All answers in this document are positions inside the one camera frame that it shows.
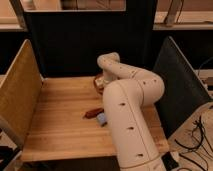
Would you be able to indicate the blue sponge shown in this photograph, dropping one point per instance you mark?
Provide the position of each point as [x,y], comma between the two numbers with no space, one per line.
[101,118]

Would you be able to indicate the black back panel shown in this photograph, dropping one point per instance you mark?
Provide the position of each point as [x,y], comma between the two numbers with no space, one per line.
[69,43]

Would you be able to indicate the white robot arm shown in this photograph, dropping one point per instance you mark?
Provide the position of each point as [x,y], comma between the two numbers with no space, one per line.
[127,89]

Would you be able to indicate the wooden left side panel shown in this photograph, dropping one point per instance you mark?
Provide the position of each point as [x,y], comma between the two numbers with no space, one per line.
[19,92]

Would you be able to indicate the dark red chip bag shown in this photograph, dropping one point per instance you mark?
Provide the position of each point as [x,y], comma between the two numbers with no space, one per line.
[93,113]

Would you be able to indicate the dark right side panel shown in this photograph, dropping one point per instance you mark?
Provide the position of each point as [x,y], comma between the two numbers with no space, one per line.
[184,91]

